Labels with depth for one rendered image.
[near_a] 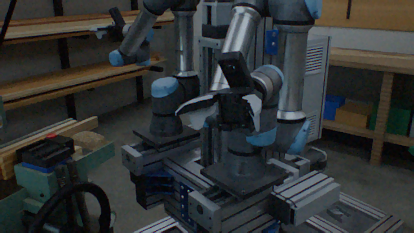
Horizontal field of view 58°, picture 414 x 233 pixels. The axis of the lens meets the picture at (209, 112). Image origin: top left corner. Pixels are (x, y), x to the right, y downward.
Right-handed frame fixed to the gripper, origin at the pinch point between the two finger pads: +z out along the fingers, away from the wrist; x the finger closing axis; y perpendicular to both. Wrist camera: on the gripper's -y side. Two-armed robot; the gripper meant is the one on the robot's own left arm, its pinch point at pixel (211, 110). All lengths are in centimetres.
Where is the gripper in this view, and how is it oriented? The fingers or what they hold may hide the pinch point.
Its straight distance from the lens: 63.8
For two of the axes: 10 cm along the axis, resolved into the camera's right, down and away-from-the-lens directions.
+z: -4.2, 3.0, -8.6
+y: 1.2, 9.5, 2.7
